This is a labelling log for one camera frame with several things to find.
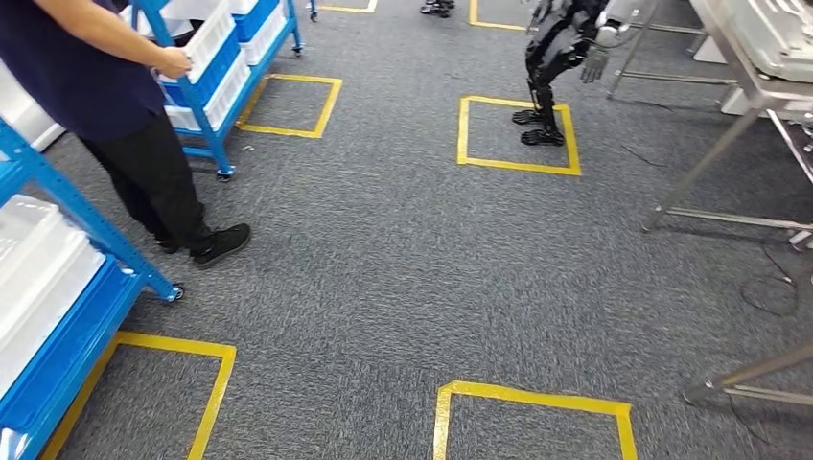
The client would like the person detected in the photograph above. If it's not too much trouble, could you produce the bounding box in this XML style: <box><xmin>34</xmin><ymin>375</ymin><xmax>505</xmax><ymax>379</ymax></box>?
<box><xmin>0</xmin><ymin>0</ymin><xmax>253</xmax><ymax>269</ymax></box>

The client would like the blue metal shelf rack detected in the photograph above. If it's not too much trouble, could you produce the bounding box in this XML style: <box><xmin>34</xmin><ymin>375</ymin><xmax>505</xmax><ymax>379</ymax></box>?
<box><xmin>117</xmin><ymin>0</ymin><xmax>306</xmax><ymax>183</ymax></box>
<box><xmin>0</xmin><ymin>117</ymin><xmax>187</xmax><ymax>460</ymax></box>

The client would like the white plastic bin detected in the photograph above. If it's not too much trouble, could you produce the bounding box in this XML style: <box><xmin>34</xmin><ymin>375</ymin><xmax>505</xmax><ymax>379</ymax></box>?
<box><xmin>0</xmin><ymin>193</ymin><xmax>107</xmax><ymax>398</ymax></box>
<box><xmin>163</xmin><ymin>47</ymin><xmax>253</xmax><ymax>133</ymax></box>
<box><xmin>155</xmin><ymin>0</ymin><xmax>238</xmax><ymax>85</ymax></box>
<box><xmin>240</xmin><ymin>1</ymin><xmax>289</xmax><ymax>67</ymax></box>

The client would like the stamped sheet metal panel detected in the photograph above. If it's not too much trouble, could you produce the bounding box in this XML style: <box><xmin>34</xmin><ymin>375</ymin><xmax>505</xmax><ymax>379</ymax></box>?
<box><xmin>719</xmin><ymin>0</ymin><xmax>813</xmax><ymax>85</ymax></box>

